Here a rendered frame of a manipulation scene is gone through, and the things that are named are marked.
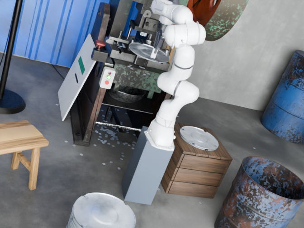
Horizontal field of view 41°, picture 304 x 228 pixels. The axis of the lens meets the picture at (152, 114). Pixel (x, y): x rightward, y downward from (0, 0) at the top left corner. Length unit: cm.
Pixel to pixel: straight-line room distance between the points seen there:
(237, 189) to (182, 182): 45
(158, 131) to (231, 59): 250
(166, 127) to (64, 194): 72
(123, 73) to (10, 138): 97
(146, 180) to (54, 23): 210
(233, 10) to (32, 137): 147
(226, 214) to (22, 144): 127
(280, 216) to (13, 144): 152
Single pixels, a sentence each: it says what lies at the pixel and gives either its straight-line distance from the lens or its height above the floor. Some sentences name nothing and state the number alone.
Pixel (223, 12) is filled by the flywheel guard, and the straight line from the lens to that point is 272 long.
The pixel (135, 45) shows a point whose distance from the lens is 283.
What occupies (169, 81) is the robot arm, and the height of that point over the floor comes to 82.
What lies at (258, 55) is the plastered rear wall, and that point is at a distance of 482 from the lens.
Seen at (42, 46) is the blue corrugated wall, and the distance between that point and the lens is 415.
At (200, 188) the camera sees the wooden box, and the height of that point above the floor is 8.
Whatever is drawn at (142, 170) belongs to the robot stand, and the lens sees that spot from 246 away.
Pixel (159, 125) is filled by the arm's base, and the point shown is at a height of 55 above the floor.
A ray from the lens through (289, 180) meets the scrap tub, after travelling 274.
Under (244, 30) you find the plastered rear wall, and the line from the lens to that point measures 462.
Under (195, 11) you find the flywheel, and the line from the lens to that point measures 318.
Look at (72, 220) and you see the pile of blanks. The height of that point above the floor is 31.
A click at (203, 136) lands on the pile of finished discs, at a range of 289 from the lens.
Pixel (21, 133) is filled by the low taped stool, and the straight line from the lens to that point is 231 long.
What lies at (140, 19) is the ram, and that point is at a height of 94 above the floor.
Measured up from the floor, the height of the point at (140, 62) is 67.
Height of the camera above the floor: 153
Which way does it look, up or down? 23 degrees down
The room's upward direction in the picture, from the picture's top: 21 degrees clockwise
